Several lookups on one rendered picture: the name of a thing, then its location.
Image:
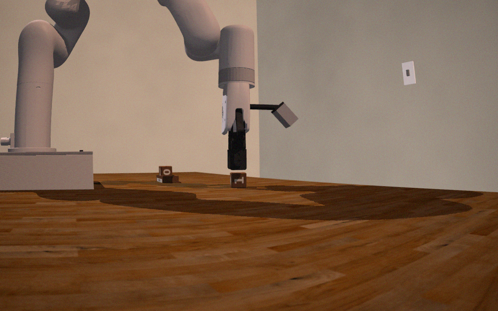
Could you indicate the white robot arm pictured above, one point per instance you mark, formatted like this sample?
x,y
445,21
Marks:
x,y
43,47

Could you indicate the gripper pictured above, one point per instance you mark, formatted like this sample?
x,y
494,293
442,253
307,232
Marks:
x,y
236,96

